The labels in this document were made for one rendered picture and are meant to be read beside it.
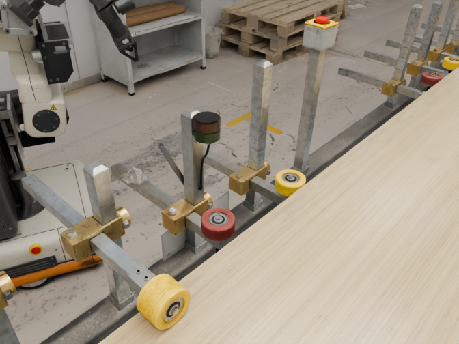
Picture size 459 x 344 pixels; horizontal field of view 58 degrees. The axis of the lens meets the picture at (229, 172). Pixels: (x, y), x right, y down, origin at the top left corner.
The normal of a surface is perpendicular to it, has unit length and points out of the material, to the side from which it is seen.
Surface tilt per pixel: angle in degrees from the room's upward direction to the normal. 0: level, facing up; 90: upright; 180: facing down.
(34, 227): 0
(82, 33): 90
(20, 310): 0
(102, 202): 90
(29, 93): 90
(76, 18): 90
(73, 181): 0
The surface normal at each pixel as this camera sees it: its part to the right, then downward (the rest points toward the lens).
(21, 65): 0.40, 0.54
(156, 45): 0.74, 0.40
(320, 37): -0.67, 0.41
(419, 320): 0.03, -0.82
